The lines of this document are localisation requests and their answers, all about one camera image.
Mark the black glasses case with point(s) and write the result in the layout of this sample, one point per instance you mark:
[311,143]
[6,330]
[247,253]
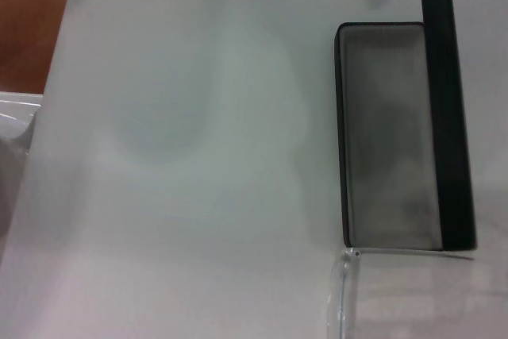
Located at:
[448,116]

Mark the clear white glasses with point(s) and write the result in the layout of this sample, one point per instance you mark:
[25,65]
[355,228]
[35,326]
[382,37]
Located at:
[343,295]

